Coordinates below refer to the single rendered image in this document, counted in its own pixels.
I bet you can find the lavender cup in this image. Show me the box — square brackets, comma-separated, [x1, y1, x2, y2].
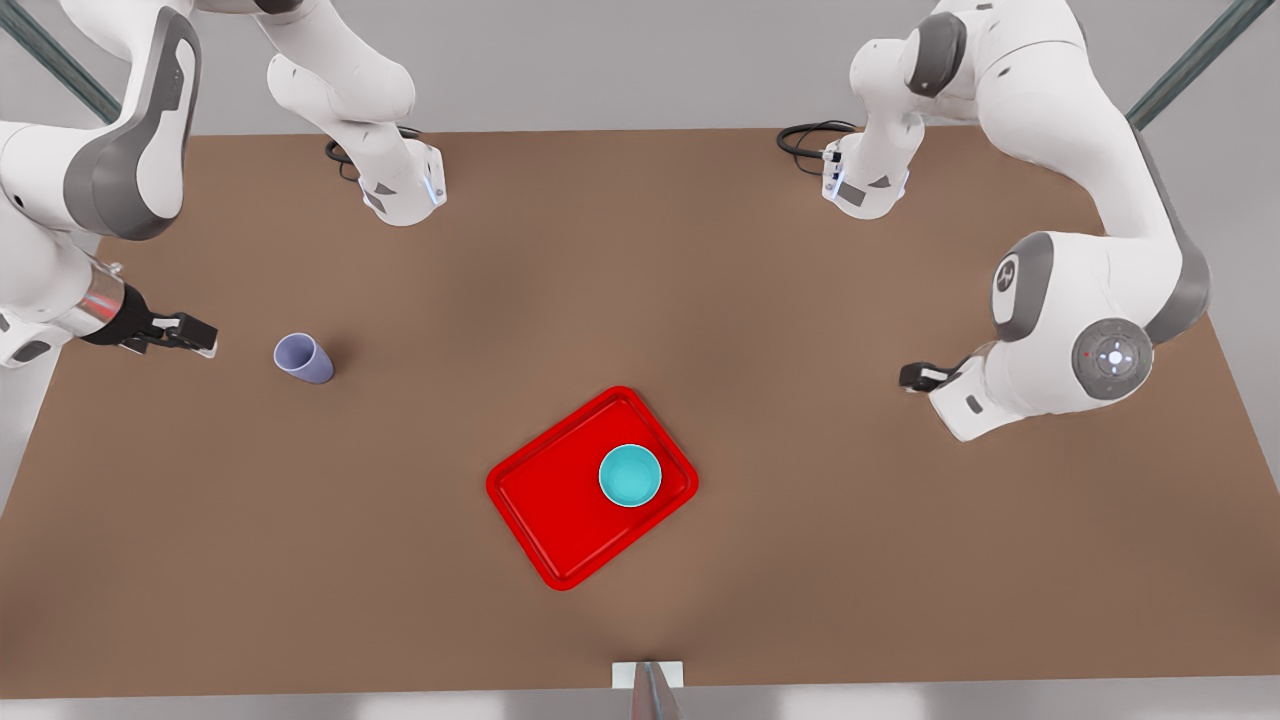
[273, 332, 336, 386]

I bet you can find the silver frame post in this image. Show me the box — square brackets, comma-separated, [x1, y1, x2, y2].
[0, 0, 123, 126]
[630, 661, 683, 720]
[1126, 0, 1277, 131]

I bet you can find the teal bowl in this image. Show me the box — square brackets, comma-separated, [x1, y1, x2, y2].
[598, 443, 664, 509]

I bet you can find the black cable loop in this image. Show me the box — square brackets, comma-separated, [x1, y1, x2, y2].
[776, 120, 863, 181]
[324, 124, 424, 184]

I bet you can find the red tray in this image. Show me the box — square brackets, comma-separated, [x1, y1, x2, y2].
[485, 385, 700, 592]

